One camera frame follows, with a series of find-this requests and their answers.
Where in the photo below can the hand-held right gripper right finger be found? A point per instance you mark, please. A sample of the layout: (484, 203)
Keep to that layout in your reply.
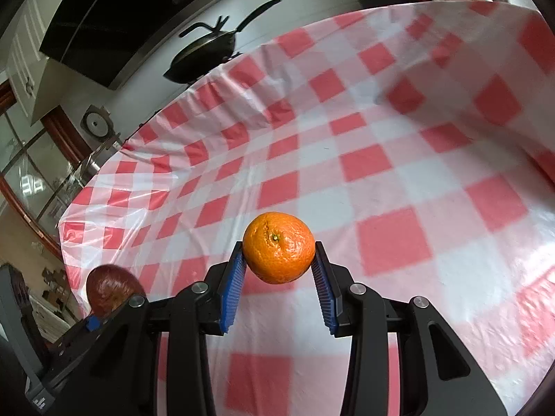
(323, 288)

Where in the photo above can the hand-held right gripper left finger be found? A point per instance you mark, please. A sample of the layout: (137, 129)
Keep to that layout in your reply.
(232, 290)

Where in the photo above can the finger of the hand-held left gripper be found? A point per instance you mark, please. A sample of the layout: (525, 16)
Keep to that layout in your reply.
(93, 323)

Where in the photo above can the reddish brown round fruit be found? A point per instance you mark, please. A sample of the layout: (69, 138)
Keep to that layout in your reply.
(110, 286)

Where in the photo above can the orange tangerine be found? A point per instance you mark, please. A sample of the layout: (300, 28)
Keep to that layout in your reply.
(279, 247)

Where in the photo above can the red white checkered tablecloth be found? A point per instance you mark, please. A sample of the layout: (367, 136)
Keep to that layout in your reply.
(390, 160)

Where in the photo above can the metal bar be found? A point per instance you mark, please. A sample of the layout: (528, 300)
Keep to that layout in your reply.
(97, 156)

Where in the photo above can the black wok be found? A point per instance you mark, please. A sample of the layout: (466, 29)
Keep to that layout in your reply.
(203, 52)

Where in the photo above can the black range hood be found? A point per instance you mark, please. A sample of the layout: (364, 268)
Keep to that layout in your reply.
(130, 17)

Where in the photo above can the wooden window frame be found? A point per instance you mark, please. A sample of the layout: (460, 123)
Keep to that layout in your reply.
(65, 134)

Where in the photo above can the round metal wall fixture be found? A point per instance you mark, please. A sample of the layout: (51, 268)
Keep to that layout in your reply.
(97, 123)

